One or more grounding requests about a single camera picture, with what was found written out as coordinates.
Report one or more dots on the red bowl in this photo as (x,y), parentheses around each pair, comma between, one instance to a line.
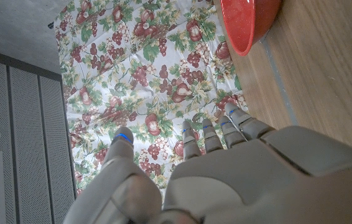
(244,21)

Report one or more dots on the fruit print backdrop cloth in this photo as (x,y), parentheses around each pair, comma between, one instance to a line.
(138,77)

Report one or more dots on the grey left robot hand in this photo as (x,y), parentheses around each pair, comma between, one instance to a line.
(257,186)

